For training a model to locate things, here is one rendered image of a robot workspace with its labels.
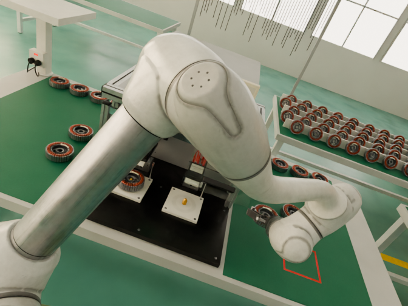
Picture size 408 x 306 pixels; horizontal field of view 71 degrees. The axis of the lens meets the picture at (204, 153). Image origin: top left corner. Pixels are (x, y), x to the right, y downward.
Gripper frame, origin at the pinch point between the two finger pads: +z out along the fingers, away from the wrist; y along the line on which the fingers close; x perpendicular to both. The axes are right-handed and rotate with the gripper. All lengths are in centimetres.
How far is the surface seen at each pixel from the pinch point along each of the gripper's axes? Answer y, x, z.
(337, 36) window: -154, -363, 528
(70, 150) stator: 88, 4, 8
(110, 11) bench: 210, -144, 249
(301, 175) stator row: -26, -23, 53
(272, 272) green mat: -8.2, 18.6, -6.9
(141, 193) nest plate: 51, 9, 0
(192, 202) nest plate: 29.9, 6.3, 5.7
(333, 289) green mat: -33.7, 17.4, -4.4
